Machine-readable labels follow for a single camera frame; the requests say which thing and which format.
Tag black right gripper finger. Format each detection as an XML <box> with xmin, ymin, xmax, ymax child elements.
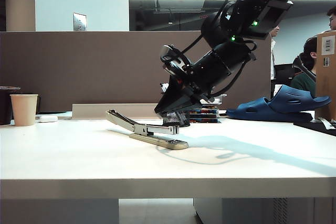
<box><xmin>154</xmin><ymin>76</ymin><xmax>195</xmax><ymax>115</ymax></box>
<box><xmin>188</xmin><ymin>97</ymin><xmax>204</xmax><ymax>111</ymax></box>

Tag black camera cable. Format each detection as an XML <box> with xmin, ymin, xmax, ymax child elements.
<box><xmin>180</xmin><ymin>0</ymin><xmax>253</xmax><ymax>54</ymax></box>

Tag black round container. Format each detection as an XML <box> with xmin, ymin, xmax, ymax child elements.
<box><xmin>0</xmin><ymin>86</ymin><xmax>22</xmax><ymax>126</ymax></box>

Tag black monitor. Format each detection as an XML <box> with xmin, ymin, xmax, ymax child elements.
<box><xmin>274</xmin><ymin>63</ymin><xmax>297</xmax><ymax>86</ymax></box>

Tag black office chair headrest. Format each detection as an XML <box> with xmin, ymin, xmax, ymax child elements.
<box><xmin>292</xmin><ymin>54</ymin><xmax>317</xmax><ymax>81</ymax></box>

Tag black desk mat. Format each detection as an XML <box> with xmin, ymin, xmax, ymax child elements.
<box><xmin>292</xmin><ymin>119</ymin><xmax>336</xmax><ymax>137</ymax></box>

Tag clear plastic document tray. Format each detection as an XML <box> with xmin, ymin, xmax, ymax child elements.
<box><xmin>199</xmin><ymin>93</ymin><xmax>227</xmax><ymax>105</ymax></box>

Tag brown cardboard box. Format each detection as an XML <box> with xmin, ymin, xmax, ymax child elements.
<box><xmin>314</xmin><ymin>30</ymin><xmax>336</xmax><ymax>121</ymax></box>

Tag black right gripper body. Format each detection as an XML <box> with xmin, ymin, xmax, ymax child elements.
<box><xmin>170</xmin><ymin>50</ymin><xmax>233</xmax><ymax>99</ymax></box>

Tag standing man in white shirt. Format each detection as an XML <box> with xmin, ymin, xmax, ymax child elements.
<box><xmin>269</xmin><ymin>25</ymin><xmax>280</xmax><ymax>80</ymax></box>

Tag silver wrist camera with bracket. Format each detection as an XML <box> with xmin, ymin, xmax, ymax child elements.
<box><xmin>160</xmin><ymin>44</ymin><xmax>193</xmax><ymax>78</ymax></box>

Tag black mesh pen holder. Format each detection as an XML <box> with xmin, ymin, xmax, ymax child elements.
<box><xmin>162</xmin><ymin>111</ymin><xmax>191</xmax><ymax>128</ymax></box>

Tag seated person in green top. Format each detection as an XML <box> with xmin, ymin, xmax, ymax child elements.
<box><xmin>290</xmin><ymin>36</ymin><xmax>319</xmax><ymax>98</ymax></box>

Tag silver packet on mat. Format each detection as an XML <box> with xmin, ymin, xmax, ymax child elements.
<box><xmin>316</xmin><ymin>116</ymin><xmax>336</xmax><ymax>131</ymax></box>

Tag metal wall switch plate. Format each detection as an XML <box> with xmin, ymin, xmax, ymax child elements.
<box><xmin>72</xmin><ymin>13</ymin><xmax>88</xmax><ymax>32</ymax></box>

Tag colourful printed book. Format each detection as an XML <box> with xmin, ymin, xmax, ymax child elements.
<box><xmin>195</xmin><ymin>105</ymin><xmax>220</xmax><ymax>112</ymax></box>
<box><xmin>189</xmin><ymin>110</ymin><xmax>219</xmax><ymax>119</ymax></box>
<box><xmin>189</xmin><ymin>118</ymin><xmax>219</xmax><ymax>124</ymax></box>

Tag beige paper cup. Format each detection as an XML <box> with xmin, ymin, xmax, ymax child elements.
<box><xmin>9</xmin><ymin>94</ymin><xmax>39</xmax><ymax>127</ymax></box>

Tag beige long-reach stapler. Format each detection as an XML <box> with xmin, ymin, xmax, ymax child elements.
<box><xmin>105</xmin><ymin>110</ymin><xmax>190</xmax><ymax>151</ymax></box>

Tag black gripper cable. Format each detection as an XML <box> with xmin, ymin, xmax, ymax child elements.
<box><xmin>209</xmin><ymin>39</ymin><xmax>258</xmax><ymax>98</ymax></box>

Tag man with glasses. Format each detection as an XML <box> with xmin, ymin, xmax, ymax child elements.
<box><xmin>326</xmin><ymin>5</ymin><xmax>336</xmax><ymax>31</ymax></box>

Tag brown desk partition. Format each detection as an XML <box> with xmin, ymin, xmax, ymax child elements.
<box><xmin>0</xmin><ymin>30</ymin><xmax>272</xmax><ymax>116</ymax></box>

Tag small white eraser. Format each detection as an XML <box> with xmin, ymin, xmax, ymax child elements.
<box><xmin>39</xmin><ymin>115</ymin><xmax>58</xmax><ymax>124</ymax></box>

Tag blue foam slipper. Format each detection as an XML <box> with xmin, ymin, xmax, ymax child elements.
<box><xmin>225</xmin><ymin>97</ymin><xmax>313</xmax><ymax>123</ymax></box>
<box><xmin>268</xmin><ymin>84</ymin><xmax>332</xmax><ymax>115</ymax></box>

